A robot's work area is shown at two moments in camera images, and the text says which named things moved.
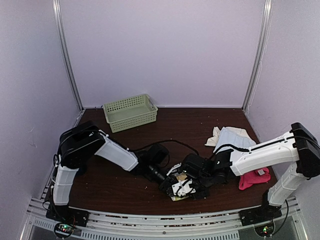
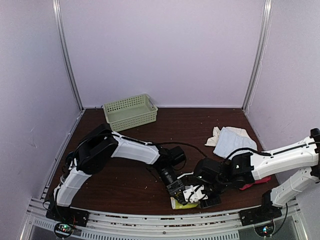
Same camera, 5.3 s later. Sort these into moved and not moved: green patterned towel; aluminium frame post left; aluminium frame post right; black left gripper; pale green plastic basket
Moved: black left gripper; green patterned towel
Not moved: aluminium frame post right; pale green plastic basket; aluminium frame post left
